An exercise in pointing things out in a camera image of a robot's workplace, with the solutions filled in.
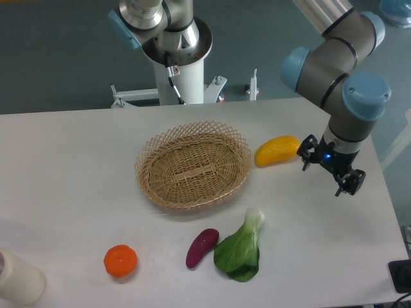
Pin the orange tangerine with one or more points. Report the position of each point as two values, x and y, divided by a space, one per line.
120 260

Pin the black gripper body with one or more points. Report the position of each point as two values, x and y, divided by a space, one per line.
336 156

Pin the white cylinder bottle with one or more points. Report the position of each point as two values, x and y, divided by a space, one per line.
21 282

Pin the green bok choy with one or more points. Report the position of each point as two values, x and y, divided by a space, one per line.
238 254

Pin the woven wicker basket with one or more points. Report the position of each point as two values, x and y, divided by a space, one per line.
193 165

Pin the yellow mango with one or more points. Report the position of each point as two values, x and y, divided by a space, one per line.
277 150

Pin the blue object top right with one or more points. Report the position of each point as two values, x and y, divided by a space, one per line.
396 11

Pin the black device at edge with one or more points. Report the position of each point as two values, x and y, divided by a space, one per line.
400 275

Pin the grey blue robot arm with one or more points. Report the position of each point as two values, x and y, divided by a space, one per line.
324 76

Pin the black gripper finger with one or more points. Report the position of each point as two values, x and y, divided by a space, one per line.
306 151
350 182

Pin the purple sweet potato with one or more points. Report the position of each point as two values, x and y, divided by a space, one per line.
201 245

